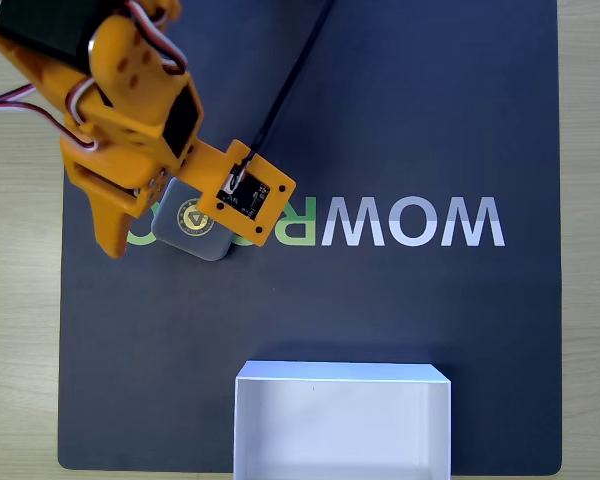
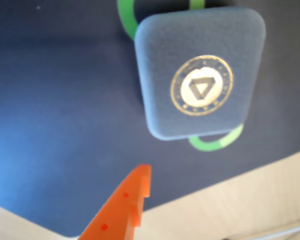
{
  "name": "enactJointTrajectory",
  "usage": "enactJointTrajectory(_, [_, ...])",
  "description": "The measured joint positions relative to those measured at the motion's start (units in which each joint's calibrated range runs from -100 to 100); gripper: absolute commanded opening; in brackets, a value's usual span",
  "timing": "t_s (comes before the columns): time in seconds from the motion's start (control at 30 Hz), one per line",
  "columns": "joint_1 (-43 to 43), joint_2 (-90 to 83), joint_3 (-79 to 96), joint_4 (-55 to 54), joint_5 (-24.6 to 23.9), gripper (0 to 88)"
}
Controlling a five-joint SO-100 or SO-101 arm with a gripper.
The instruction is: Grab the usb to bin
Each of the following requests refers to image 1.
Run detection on black camera cable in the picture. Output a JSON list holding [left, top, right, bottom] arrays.
[[232, 0, 337, 181]]

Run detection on white red black servo cable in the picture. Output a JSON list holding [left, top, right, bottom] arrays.
[[126, 0, 190, 72], [0, 82, 101, 151]]

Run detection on dark mat with WOWROBO print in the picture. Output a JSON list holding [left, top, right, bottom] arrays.
[[57, 0, 564, 474]]

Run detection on white cardboard box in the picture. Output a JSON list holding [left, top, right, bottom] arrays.
[[233, 360, 453, 480]]

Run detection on grey square usb device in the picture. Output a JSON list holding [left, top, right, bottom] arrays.
[[151, 178, 232, 262]]

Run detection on orange camera mount with board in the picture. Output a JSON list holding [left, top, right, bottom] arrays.
[[177, 139, 297, 247]]

